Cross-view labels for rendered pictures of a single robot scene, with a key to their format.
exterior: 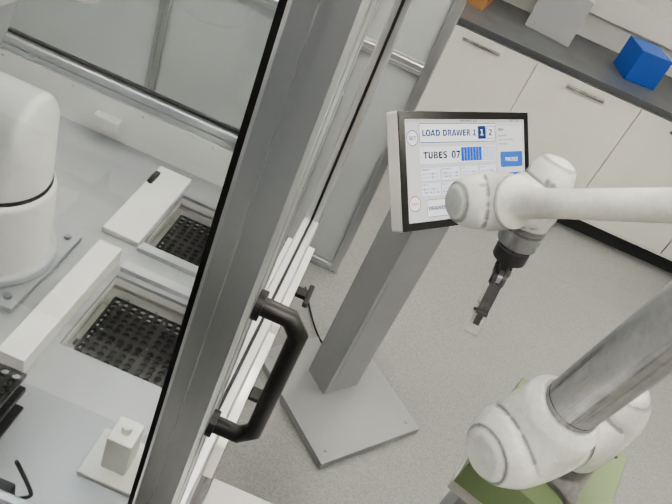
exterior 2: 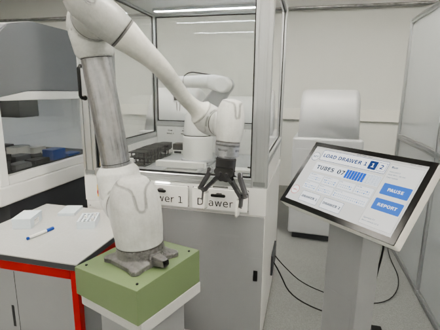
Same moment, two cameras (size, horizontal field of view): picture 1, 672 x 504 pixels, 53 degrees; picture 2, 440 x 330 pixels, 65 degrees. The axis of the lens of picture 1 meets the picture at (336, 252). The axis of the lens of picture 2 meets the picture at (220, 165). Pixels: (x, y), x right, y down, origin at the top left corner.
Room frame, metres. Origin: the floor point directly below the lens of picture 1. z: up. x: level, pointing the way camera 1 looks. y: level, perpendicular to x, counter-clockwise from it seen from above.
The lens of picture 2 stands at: (1.57, -1.56, 1.41)
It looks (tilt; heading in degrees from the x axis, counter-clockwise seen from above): 12 degrees down; 105
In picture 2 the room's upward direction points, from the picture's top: 1 degrees clockwise
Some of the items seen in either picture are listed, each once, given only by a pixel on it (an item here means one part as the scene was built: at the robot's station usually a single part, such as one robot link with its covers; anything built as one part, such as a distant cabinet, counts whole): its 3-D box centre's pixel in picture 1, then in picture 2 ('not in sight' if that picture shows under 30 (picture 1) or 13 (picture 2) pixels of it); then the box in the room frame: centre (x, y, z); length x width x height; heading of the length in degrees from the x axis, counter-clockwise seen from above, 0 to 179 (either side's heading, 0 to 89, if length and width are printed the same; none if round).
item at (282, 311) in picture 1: (257, 379); (81, 82); (0.39, 0.02, 1.45); 0.05 x 0.03 x 0.19; 92
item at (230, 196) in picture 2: (288, 298); (219, 199); (1.13, 0.05, 0.87); 0.29 x 0.02 x 0.11; 2
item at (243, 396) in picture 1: (241, 400); (162, 194); (0.81, 0.04, 0.87); 0.29 x 0.02 x 0.11; 2
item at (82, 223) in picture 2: not in sight; (88, 220); (0.52, -0.19, 0.78); 0.12 x 0.08 x 0.04; 114
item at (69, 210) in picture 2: not in sight; (70, 210); (0.32, -0.07, 0.77); 0.13 x 0.09 x 0.02; 108
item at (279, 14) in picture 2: not in sight; (276, 73); (1.33, 0.54, 1.52); 0.87 x 0.01 x 0.86; 92
